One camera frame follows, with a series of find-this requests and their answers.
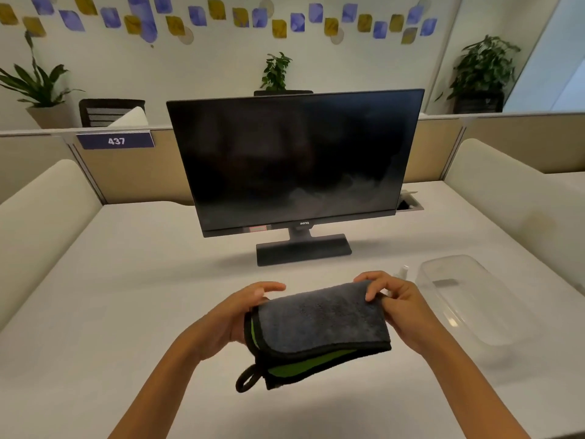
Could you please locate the person's left thumb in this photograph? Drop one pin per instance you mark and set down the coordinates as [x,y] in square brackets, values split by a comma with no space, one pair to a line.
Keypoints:
[269,288]

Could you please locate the person's right forearm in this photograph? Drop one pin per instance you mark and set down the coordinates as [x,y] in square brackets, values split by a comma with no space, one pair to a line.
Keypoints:
[470,388]

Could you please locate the potted plant in beige pot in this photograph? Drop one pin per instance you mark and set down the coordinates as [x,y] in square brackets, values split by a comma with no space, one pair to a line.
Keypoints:
[39,91]

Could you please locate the blue and yellow wall decals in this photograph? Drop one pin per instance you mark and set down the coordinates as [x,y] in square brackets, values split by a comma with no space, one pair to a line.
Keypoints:
[219,18]

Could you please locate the grey green microfibre cloth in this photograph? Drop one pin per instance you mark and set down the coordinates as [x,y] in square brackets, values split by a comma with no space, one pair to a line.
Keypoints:
[315,336]

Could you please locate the small clear spray bottle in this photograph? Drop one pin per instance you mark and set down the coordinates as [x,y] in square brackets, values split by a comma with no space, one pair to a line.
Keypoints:
[398,278]

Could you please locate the person's left forearm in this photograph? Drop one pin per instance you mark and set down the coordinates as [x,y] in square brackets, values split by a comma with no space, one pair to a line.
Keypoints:
[157,388]

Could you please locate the white rounded side divider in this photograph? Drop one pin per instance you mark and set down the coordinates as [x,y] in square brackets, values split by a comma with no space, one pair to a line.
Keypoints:
[39,228]
[525,205]

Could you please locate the blue desk number sign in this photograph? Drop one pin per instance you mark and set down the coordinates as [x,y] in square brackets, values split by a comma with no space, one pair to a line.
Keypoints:
[115,140]

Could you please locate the person's right middle finger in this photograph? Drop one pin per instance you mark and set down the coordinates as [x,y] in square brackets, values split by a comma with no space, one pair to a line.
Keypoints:
[365,275]

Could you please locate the person's left hand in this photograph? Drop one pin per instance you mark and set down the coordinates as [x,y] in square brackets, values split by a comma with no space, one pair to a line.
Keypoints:
[226,316]

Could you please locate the bushy plant in dark pot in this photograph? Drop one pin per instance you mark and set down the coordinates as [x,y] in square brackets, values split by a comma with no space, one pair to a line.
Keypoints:
[482,75]

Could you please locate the person's right hand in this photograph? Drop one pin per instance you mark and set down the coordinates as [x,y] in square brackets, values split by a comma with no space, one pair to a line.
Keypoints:
[409,310]

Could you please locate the small leafy potted plant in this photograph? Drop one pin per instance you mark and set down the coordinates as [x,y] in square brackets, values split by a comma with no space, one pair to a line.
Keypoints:
[275,73]

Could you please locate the black computer monitor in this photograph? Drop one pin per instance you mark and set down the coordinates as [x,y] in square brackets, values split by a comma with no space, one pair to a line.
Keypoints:
[297,169]

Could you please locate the clear plastic container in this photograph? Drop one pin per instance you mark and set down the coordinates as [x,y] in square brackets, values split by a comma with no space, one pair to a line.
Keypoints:
[473,301]

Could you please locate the beige desk partition panel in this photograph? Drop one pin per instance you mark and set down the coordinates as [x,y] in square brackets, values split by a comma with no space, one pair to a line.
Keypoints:
[137,171]

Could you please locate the person's right thumb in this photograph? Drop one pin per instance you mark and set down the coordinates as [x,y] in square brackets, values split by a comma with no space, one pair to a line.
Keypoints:
[391,310]

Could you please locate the black office chair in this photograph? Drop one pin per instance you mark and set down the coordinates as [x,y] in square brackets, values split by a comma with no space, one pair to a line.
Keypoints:
[107,111]

